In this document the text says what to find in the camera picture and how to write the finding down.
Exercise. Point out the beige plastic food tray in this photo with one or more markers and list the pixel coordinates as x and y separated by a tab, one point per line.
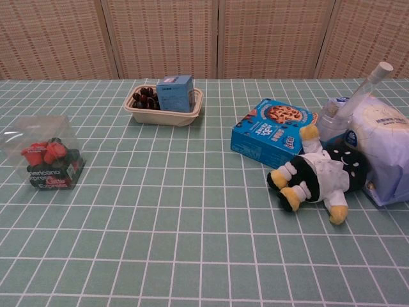
159	118

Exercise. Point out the green checked tablecloth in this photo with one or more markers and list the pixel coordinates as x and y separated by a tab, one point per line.
191	224

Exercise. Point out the small blue carton box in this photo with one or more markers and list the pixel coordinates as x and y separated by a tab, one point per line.
174	96

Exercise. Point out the light purple tissue pack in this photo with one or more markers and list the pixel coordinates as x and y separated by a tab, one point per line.
383	153

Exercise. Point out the clear plastic bottle blue cap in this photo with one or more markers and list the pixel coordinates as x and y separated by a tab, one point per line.
329	126

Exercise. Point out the blue cookie box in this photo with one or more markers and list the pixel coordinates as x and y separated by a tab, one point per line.
265	134

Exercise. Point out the woven bamboo screen panel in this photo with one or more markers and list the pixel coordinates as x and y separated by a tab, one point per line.
48	38
274	38
367	32
159	38

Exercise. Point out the clear plastic coffee capsule box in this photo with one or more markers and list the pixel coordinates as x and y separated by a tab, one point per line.
48	182

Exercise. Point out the clear plastic tube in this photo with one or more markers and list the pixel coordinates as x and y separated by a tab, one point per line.
364	89

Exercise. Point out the black penguin plush toy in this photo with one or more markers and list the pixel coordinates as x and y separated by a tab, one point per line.
306	176

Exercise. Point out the red coffee capsule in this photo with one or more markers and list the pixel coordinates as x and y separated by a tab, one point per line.
32	154
53	152

